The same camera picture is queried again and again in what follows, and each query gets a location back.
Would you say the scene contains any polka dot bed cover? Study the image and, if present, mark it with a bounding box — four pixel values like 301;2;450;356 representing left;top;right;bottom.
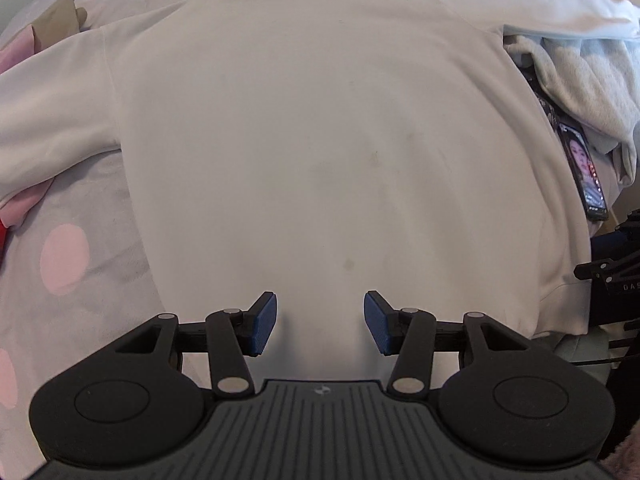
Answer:
1;0;181;479

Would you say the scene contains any black floral garment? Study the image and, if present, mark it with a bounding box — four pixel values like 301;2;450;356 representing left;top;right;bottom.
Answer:
520;66;559;132

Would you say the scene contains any pink sweatshirt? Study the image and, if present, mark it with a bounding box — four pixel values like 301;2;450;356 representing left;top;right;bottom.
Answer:
0;27;57;233

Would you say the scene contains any grey fleece blanket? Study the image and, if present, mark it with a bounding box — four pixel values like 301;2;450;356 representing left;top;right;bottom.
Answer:
503;35;639;188

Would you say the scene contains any white sweatshirt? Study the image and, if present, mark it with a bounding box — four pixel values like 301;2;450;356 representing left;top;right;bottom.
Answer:
1;0;639;379

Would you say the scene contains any khaki folded garment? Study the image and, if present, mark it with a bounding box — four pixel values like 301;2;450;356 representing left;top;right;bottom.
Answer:
32;0;88;52

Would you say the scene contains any smartphone with lit screen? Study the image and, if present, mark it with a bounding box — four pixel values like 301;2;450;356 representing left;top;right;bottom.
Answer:
556;122;608;222

